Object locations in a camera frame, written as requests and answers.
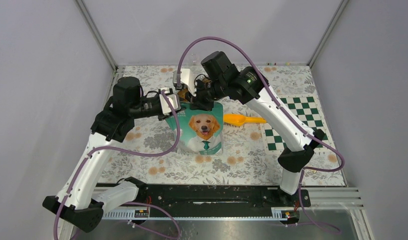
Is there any green pet food bag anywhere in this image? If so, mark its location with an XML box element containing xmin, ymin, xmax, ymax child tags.
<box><xmin>177</xmin><ymin>102</ymin><xmax>223</xmax><ymax>155</ymax></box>

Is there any steel bowl with kibble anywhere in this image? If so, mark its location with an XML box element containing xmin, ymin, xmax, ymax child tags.
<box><xmin>201</xmin><ymin>77</ymin><xmax>211</xmax><ymax>83</ymax></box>

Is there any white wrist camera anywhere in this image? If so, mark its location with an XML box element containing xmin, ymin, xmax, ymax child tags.
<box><xmin>172</xmin><ymin>68</ymin><xmax>196</xmax><ymax>97</ymax></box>
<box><xmin>159</xmin><ymin>87</ymin><xmax>182</xmax><ymax>116</ymax></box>

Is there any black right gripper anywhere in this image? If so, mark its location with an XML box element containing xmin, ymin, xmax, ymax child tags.
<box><xmin>185</xmin><ymin>78</ymin><xmax>227</xmax><ymax>112</ymax></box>

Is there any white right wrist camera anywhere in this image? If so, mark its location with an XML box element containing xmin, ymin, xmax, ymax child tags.
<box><xmin>172</xmin><ymin>68</ymin><xmax>196</xmax><ymax>97</ymax></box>

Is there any orange plastic scoop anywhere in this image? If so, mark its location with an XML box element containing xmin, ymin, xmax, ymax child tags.
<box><xmin>223</xmin><ymin>114</ymin><xmax>267</xmax><ymax>127</ymax></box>

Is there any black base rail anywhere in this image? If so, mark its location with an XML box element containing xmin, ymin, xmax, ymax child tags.
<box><xmin>104</xmin><ymin>184</ymin><xmax>311</xmax><ymax>221</ymax></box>

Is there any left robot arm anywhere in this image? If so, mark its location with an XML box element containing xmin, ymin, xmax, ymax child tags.
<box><xmin>42</xmin><ymin>77</ymin><xmax>180</xmax><ymax>239</ymax></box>

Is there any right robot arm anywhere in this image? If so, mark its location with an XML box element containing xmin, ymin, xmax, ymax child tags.
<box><xmin>188</xmin><ymin>51</ymin><xmax>326</xmax><ymax>206</ymax></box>

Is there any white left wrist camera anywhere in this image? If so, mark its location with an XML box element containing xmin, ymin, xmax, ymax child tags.
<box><xmin>159</xmin><ymin>87</ymin><xmax>182</xmax><ymax>116</ymax></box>

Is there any floral patterned table mat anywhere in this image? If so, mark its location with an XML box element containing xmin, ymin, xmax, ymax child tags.
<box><xmin>98</xmin><ymin>65</ymin><xmax>347</xmax><ymax>187</ymax></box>

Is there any green white checkerboard mat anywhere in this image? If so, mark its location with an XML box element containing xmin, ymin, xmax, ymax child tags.
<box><xmin>260</xmin><ymin>96</ymin><xmax>329</xmax><ymax>153</ymax></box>

